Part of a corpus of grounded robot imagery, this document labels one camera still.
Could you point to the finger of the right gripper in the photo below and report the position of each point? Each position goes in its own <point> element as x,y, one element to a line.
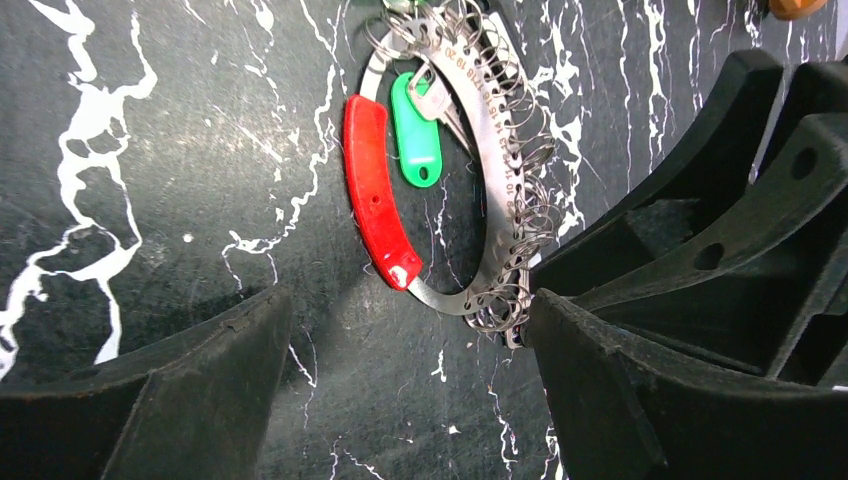
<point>734,249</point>

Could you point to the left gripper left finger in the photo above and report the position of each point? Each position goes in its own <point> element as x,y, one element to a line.
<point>195,405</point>

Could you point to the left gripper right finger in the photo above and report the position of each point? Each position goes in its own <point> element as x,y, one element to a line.
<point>626,407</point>

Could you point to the metal key organizer ring red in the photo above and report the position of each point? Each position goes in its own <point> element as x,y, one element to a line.
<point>496,144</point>

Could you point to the green key tag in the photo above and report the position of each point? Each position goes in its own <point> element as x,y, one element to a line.
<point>417,139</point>

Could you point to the orange wooden shelf rack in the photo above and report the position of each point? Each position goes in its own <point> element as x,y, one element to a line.
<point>790,10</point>

